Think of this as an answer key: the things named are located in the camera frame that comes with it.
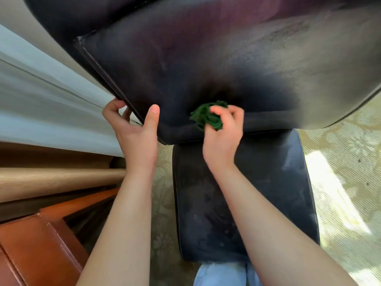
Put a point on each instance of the person's right hand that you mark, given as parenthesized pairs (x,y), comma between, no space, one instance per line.
(221,145)

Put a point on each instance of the person's left hand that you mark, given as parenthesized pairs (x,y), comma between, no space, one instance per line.
(137,142)

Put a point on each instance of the green cleaning cloth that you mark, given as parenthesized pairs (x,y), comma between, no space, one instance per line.
(202,116)

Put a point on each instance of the black leather chair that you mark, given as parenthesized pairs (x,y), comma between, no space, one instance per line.
(238,56)

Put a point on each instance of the person's right forearm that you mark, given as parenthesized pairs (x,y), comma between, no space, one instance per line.
(282,235)

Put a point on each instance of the person's left forearm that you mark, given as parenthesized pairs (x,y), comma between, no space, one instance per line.
(122,229)

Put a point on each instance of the tan curtain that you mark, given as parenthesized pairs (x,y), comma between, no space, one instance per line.
(44,181)

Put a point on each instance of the white sheer curtain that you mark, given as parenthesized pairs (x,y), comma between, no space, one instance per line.
(44,101)

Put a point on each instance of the light blue jeans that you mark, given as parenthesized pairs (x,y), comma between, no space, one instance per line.
(220,275)

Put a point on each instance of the orange wooden table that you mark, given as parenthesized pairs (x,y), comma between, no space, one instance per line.
(35,247)

